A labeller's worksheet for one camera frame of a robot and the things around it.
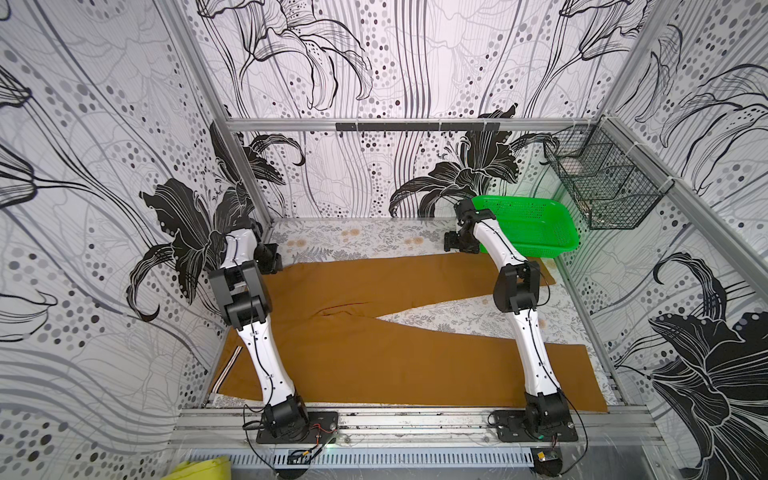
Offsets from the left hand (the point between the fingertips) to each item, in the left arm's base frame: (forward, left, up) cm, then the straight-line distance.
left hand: (285, 262), depth 102 cm
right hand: (+12, -63, -2) cm, 64 cm away
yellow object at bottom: (-57, -2, +3) cm, 57 cm away
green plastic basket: (+21, -94, 0) cm, 96 cm away
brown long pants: (-22, -19, 0) cm, 29 cm away
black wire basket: (+14, -104, +27) cm, 108 cm away
